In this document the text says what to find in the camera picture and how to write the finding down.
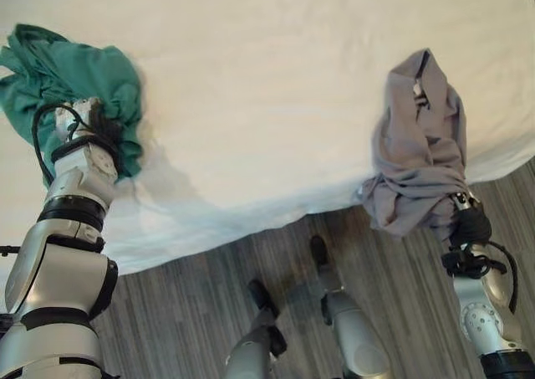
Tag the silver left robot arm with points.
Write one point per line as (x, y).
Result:
(58, 270)

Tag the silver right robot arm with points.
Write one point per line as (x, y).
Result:
(489, 312)

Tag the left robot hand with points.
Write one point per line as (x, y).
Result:
(85, 113)

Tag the white bed sheet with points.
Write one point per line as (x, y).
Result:
(267, 103)

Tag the green cloth garment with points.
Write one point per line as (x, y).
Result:
(79, 82)

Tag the silver left robot leg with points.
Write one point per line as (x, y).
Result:
(261, 324)

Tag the silver right robot leg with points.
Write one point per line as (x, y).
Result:
(342, 312)

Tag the grey cloth garment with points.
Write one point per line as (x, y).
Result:
(422, 153)

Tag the silver robot leg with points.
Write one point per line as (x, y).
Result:
(261, 324)
(342, 312)

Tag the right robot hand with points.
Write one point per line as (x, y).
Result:
(470, 224)

